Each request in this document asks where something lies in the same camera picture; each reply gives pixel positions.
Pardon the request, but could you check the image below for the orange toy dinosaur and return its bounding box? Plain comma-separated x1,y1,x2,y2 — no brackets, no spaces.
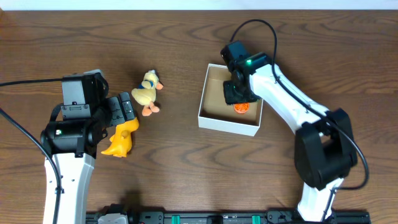
101,118,139,157

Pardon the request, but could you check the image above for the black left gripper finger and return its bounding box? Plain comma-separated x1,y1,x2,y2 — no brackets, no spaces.
105,96,125,126
119,92,136,121

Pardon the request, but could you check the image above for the yellow plush duck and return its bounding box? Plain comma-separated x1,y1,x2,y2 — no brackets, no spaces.
131,70,164,116

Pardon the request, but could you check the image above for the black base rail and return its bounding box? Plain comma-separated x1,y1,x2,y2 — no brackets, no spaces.
85,204,371,224

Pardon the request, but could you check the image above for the white cardboard box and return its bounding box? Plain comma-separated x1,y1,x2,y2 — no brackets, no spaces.
198,63,263,136

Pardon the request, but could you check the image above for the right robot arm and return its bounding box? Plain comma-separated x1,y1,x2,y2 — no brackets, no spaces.
220,50,358,222

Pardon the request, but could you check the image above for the orange round ball toy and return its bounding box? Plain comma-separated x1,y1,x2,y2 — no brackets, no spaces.
233,103,250,114

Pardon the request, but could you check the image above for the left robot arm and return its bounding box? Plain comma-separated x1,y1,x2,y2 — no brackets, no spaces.
40,92,139,223

